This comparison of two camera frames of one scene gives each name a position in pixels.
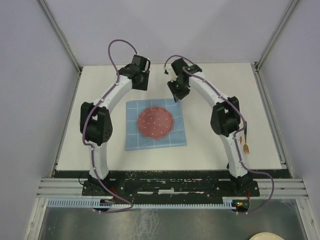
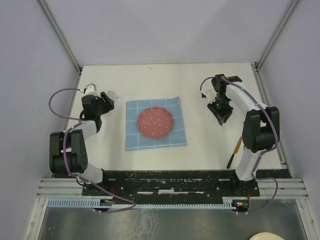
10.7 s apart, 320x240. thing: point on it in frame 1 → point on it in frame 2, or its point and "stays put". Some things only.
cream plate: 266,236 stays put
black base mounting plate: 171,185 stays put
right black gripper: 176,93 → 221,115
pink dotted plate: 155,122 stays put
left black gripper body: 144,81 → 105,107
